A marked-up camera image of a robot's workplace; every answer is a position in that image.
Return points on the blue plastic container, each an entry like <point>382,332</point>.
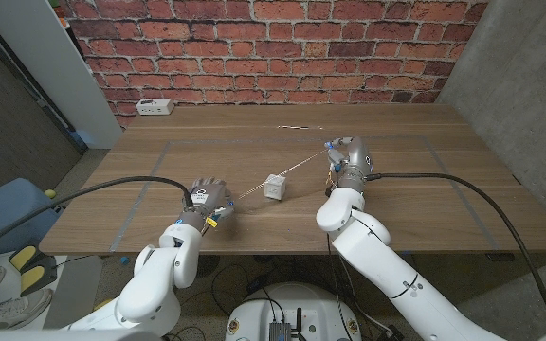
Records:
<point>12,218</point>

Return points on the yellow-green ball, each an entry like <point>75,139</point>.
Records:
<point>50,194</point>

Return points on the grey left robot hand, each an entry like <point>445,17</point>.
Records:
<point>206,199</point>

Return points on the white power strip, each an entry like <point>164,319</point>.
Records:
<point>154,106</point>

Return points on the yellow banana-shaped object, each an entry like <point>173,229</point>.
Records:
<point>102,303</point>

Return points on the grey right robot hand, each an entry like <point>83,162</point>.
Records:
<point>351,161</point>

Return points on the white upright panel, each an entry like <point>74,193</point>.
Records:
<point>50,61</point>

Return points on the black power plug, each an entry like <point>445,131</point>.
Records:
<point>394,334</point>

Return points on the black round fan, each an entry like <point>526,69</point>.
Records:
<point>210,265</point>

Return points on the red brick print backdrop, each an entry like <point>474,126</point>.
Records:
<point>273,47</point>

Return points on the clear cellophane sheet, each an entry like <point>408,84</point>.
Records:
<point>296,167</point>

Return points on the grey electronics box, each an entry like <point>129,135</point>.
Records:
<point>280,332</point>

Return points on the small white box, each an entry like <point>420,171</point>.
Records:
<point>274,188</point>

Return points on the black antenna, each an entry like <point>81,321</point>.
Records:
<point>299,322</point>

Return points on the small blue floor object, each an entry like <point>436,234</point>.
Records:
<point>124,260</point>

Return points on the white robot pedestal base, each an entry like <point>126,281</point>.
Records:
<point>301,303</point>

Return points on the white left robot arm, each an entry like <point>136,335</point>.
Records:
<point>154,293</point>

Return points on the black foot pedal yellow pads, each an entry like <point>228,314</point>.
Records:
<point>33,274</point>

